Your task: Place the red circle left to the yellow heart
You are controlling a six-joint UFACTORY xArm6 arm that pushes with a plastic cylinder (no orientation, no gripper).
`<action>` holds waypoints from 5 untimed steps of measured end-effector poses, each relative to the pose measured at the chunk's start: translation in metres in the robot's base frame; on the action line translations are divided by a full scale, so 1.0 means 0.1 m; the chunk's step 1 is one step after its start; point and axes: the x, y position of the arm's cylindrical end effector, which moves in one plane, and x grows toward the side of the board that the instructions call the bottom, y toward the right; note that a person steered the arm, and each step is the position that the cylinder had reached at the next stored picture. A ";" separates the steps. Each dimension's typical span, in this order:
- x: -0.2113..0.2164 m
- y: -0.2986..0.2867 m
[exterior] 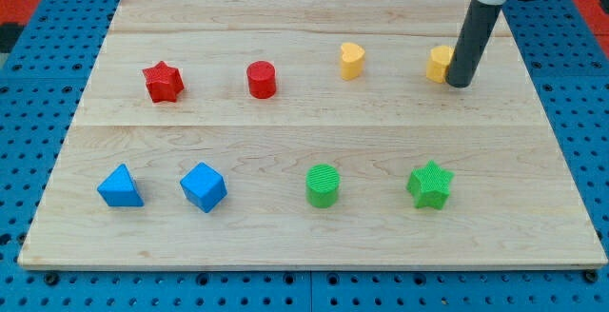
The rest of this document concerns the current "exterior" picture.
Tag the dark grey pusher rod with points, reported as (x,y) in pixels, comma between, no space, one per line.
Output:
(477,27)

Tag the yellow heart block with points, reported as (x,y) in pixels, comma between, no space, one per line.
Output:
(351,60)

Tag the yellow hexagon block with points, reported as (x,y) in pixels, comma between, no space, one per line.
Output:
(438,63)

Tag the green star block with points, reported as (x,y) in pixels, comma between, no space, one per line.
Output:
(430,185)

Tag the red cylinder block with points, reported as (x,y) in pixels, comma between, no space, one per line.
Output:
(261,78)

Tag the green cylinder block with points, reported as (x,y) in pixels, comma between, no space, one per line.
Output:
(322,183)

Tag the wooden board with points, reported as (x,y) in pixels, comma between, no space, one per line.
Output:
(513,202)

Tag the blue cube block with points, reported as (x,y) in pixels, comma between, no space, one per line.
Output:
(204,187)

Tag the red star block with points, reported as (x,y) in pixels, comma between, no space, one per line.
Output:
(163,82)

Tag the blue triangle block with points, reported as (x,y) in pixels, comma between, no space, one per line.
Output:
(119,189)

